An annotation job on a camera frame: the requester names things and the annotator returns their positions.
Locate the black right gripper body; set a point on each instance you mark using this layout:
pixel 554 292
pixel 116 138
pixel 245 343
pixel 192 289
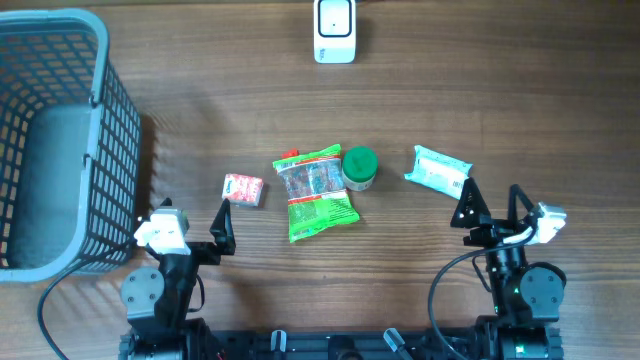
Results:
pixel 493 233

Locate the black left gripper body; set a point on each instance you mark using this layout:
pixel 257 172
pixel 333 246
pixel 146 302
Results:
pixel 172 264

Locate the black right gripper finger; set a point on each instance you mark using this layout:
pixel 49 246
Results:
pixel 516 194
pixel 471 211

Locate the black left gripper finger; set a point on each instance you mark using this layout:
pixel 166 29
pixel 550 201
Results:
pixel 222 231
pixel 167 202

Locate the teal tissue pack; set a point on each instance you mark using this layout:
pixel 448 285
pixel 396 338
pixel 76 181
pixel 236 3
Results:
pixel 439 172

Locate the red Kleenex tissue pack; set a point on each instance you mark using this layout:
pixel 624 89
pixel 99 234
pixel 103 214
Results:
pixel 242 189

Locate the green candy bag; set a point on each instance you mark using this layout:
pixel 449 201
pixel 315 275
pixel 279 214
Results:
pixel 317 194

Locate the green lid jar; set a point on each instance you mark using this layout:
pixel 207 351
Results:
pixel 359 168

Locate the red coffee stick sachet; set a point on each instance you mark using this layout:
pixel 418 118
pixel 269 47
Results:
pixel 291 153

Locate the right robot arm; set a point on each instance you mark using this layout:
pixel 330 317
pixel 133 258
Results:
pixel 526 296

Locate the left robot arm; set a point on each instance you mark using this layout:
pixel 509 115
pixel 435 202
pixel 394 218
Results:
pixel 158 299

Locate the white barcode scanner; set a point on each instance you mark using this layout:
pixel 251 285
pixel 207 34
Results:
pixel 334 39

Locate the grey plastic basket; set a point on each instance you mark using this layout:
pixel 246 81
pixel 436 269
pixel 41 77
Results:
pixel 70 147

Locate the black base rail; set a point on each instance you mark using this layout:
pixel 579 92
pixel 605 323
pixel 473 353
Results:
pixel 350 345

